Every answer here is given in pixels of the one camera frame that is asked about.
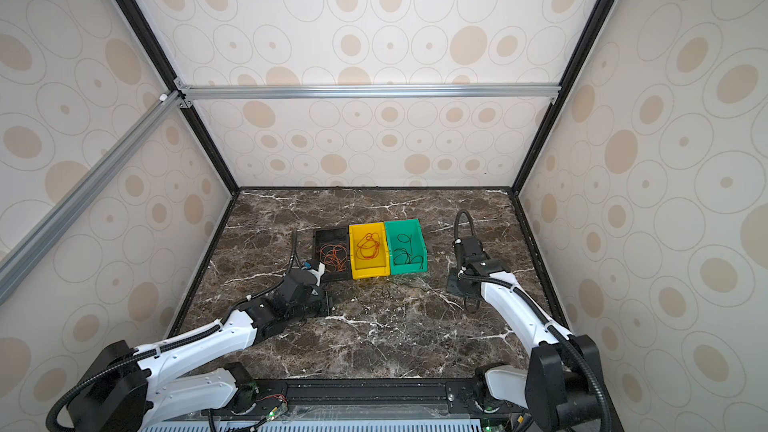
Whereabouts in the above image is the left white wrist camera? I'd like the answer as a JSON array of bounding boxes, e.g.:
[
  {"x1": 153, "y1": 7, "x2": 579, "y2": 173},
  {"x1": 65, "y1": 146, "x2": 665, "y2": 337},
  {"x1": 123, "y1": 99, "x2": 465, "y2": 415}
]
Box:
[{"x1": 304, "y1": 259, "x2": 326, "y2": 286}]

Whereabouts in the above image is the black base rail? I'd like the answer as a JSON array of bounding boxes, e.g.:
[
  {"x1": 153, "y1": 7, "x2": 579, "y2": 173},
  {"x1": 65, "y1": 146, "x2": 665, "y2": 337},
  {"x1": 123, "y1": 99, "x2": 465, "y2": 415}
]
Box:
[{"x1": 113, "y1": 376, "x2": 625, "y2": 432}]

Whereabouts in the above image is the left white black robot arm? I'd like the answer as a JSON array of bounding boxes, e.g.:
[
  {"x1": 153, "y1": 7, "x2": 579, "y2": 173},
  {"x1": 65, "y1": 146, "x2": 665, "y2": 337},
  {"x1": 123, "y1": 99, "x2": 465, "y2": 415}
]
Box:
[{"x1": 45, "y1": 261, "x2": 332, "y2": 431}]

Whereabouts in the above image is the black thin cable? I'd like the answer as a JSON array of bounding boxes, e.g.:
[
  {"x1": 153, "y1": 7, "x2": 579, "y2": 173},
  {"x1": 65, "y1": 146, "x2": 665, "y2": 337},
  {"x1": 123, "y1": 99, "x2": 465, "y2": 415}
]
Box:
[{"x1": 392, "y1": 232, "x2": 426, "y2": 268}]

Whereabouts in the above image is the black plastic bin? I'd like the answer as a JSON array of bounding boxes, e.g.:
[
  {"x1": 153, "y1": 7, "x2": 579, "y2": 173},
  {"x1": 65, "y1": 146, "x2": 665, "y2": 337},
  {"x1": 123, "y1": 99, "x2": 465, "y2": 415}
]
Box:
[{"x1": 313, "y1": 226, "x2": 352, "y2": 283}]

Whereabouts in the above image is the yellow plastic bin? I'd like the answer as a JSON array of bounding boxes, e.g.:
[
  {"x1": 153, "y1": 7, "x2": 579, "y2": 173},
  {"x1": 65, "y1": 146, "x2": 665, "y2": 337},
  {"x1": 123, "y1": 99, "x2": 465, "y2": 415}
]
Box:
[{"x1": 349, "y1": 222, "x2": 391, "y2": 280}]

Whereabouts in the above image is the green plastic bin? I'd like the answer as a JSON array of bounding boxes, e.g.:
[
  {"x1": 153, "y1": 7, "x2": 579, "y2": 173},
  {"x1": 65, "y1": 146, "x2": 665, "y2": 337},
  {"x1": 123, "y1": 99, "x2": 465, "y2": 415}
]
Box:
[{"x1": 385, "y1": 219, "x2": 428, "y2": 275}]

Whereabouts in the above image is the left diagonal aluminium rail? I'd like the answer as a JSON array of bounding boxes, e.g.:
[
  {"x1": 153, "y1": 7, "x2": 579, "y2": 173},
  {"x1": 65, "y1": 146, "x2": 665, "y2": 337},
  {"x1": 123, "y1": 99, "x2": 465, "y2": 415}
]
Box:
[{"x1": 1, "y1": 91, "x2": 181, "y2": 302}]

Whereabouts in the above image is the horizontal aluminium rail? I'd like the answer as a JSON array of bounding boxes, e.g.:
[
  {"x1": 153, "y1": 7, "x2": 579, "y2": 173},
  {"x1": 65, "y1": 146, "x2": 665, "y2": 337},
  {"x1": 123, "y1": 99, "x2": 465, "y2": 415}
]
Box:
[{"x1": 181, "y1": 83, "x2": 561, "y2": 100}]

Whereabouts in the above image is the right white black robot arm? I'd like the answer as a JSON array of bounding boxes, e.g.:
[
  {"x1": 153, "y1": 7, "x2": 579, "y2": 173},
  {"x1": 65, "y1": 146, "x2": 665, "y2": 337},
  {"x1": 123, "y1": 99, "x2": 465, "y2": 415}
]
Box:
[{"x1": 449, "y1": 235, "x2": 615, "y2": 431}]

